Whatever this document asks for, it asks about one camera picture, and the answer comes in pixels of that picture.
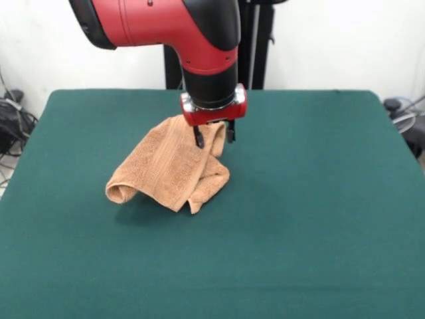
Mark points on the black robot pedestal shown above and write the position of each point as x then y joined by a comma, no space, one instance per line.
245,66

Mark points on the dark green table cloth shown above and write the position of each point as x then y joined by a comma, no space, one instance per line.
265,232

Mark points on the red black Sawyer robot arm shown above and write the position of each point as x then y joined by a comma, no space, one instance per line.
159,23

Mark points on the tan terry towel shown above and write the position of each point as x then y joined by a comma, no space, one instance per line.
166,166

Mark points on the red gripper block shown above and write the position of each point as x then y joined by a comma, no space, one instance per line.
216,115

